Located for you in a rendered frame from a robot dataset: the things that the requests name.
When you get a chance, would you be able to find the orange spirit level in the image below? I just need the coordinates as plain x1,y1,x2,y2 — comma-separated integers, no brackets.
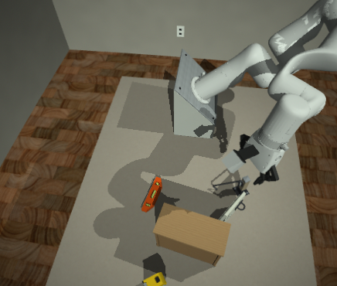
141,177,162,212

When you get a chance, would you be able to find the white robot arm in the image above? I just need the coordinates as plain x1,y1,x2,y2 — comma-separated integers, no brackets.
190,0,337,173

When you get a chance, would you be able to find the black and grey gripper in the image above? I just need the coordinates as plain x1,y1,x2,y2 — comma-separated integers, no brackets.
240,128,284,185

